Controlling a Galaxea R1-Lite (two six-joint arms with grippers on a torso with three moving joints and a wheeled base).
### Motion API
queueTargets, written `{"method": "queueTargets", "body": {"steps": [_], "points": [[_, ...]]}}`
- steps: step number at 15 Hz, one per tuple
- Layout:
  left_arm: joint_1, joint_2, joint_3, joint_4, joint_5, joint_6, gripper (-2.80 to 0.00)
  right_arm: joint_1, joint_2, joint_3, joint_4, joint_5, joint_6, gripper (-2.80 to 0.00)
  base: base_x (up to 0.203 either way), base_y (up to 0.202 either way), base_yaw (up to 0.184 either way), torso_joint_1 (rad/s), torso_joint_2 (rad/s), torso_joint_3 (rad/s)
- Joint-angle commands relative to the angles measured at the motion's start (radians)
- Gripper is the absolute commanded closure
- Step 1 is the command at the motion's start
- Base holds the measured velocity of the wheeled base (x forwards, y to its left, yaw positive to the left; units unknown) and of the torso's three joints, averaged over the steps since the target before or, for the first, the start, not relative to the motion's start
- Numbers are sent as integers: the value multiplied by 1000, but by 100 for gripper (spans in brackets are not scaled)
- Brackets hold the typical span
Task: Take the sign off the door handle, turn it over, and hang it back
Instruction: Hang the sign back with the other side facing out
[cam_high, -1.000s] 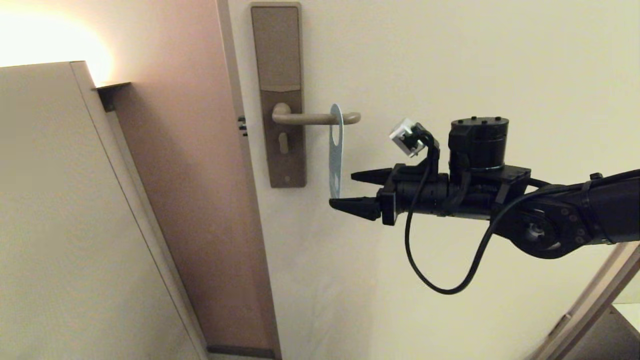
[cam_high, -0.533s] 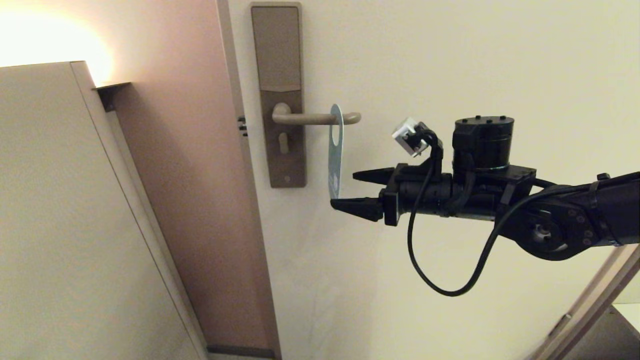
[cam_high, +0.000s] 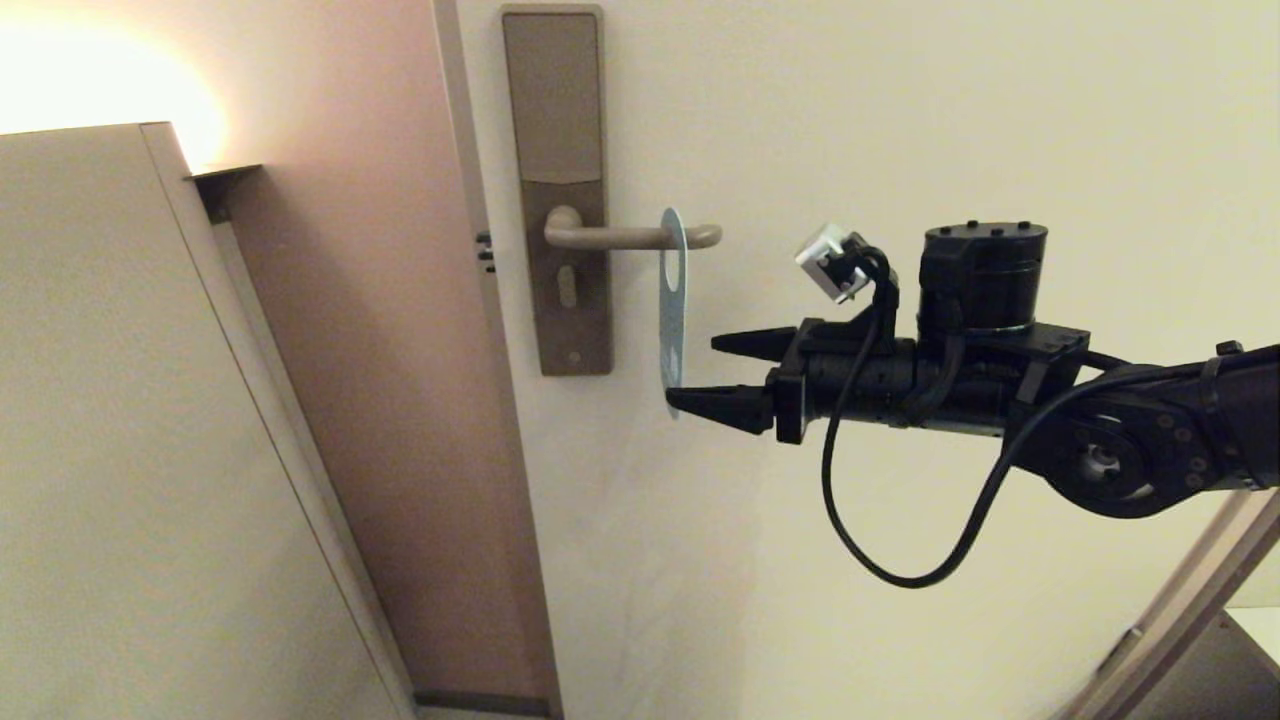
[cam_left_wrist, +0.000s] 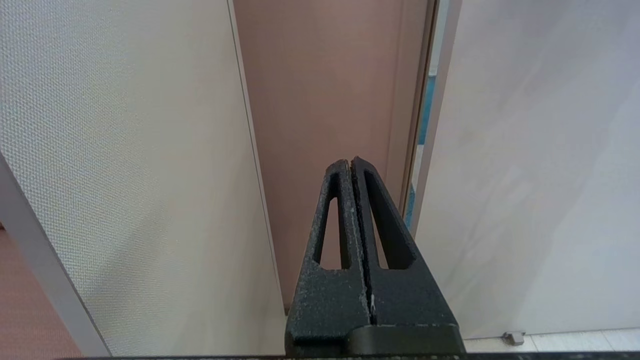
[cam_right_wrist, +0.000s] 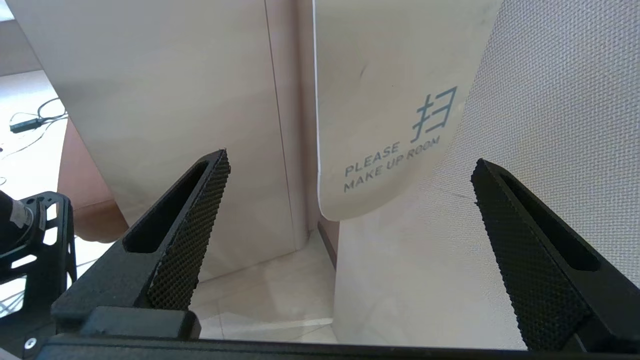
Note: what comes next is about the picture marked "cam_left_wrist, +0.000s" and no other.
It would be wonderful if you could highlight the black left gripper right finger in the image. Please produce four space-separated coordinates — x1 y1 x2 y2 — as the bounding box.
351 156 466 355

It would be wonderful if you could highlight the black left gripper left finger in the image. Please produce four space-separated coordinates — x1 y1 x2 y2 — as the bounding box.
285 159 374 355

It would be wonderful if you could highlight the white door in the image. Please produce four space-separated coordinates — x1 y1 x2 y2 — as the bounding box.
409 0 640 341

